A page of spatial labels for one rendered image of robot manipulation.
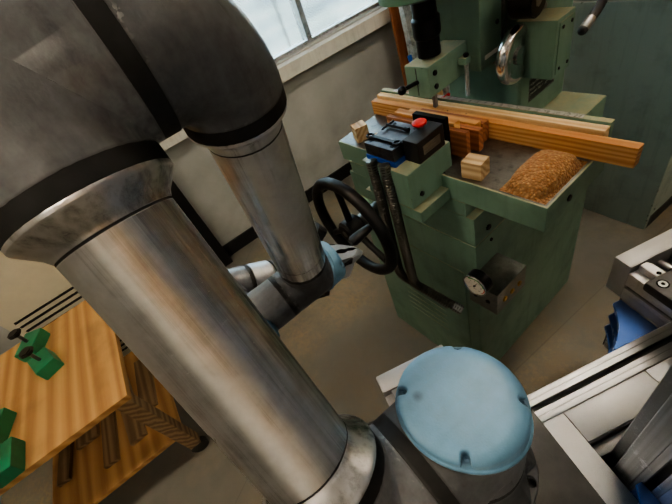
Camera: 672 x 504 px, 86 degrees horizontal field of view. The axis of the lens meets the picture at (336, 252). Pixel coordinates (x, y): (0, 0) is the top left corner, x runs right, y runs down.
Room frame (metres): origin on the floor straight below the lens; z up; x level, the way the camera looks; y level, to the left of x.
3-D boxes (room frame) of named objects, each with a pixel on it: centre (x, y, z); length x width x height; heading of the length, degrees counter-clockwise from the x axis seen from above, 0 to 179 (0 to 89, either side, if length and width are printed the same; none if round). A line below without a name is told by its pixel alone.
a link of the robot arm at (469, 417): (0.13, -0.04, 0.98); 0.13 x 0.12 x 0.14; 109
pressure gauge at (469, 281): (0.50, -0.28, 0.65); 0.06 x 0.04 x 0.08; 23
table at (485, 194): (0.71, -0.30, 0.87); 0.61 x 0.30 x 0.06; 23
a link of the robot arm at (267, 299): (0.38, 0.16, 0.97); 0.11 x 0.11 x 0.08; 19
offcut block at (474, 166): (0.57, -0.33, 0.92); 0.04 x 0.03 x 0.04; 29
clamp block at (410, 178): (0.68, -0.23, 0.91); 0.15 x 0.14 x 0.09; 23
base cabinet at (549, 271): (0.87, -0.48, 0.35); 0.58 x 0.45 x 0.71; 113
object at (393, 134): (0.67, -0.23, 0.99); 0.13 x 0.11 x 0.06; 23
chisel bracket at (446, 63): (0.82, -0.39, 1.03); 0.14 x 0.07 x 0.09; 113
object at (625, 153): (0.73, -0.41, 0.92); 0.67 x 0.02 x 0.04; 23
